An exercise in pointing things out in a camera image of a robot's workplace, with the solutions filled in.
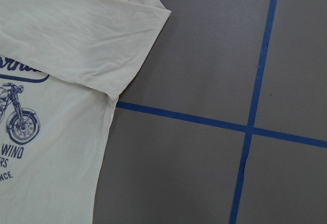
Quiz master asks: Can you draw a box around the cream printed t-shirt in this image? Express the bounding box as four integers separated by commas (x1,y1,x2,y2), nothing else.
1,0,171,223

